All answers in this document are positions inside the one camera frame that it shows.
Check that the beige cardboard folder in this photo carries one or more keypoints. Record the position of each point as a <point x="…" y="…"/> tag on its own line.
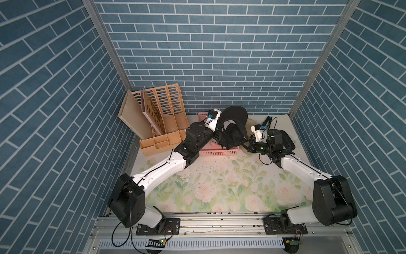
<point x="131" y="114"/>

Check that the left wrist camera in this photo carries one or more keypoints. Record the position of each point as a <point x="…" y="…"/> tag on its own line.
<point x="212" y="118"/>

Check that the wanted poster book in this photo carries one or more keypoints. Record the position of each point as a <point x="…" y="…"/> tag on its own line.
<point x="152" y="114"/>

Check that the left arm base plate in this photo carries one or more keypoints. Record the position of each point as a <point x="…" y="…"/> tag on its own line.
<point x="167" y="227"/>

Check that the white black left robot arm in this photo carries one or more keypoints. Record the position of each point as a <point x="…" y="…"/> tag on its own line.
<point x="127" y="200"/>

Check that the pink plastic basket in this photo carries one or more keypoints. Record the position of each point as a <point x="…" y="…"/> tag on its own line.
<point x="212" y="148"/>

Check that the aluminium mounting rail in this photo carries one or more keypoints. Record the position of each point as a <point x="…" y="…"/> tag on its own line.
<point x="220" y="233"/>

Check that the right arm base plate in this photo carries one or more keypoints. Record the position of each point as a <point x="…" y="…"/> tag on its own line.
<point x="277" y="226"/>

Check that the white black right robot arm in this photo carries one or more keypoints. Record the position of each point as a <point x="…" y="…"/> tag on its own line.
<point x="332" y="203"/>

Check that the floral table mat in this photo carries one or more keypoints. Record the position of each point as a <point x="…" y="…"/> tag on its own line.
<point x="243" y="182"/>

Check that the black baseball cap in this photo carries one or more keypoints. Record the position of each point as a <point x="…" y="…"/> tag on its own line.
<point x="231" y="125"/>

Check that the black stapler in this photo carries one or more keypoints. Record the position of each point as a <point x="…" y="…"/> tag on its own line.
<point x="267" y="123"/>

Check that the black oval remote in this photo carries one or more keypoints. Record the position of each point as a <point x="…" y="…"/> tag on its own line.
<point x="287" y="141"/>

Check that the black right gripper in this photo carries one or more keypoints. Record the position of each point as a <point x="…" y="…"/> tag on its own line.
<point x="251" y="145"/>

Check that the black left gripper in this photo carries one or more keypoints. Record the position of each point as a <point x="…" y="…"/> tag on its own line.
<point x="216" y="133"/>

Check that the beige baseball cap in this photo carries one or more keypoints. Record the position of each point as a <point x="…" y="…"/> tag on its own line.
<point x="250" y="128"/>

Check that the orange plastic file organizer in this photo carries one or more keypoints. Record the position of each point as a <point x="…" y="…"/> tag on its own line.
<point x="168" y="101"/>

